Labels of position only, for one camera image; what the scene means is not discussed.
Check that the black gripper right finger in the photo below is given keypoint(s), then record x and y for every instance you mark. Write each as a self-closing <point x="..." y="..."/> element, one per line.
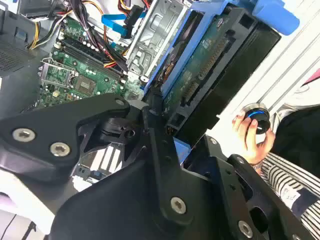
<point x="252" y="190"/>

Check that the hard disk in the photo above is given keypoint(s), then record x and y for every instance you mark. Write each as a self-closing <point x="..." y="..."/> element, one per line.
<point x="220" y="82"/>

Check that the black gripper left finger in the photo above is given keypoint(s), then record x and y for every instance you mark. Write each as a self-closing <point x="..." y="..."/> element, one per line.
<point x="42" y="130"/>

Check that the person's bare hand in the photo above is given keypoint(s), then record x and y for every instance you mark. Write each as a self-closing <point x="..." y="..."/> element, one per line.
<point x="250" y="145"/>

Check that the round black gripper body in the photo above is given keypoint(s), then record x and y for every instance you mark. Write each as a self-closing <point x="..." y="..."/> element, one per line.
<point x="120" y="207"/>

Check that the round black blue-ringed tool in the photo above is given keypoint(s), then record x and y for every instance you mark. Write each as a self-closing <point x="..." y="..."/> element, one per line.
<point x="261" y="120"/>

